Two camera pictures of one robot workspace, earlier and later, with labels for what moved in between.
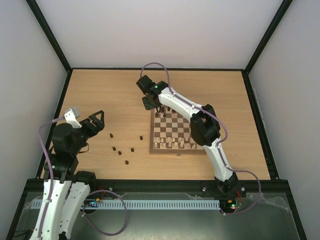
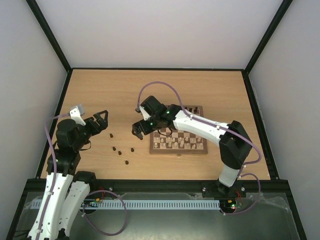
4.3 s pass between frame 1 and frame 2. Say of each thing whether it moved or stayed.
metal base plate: stayed
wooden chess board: stayed
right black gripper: moved
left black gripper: stayed
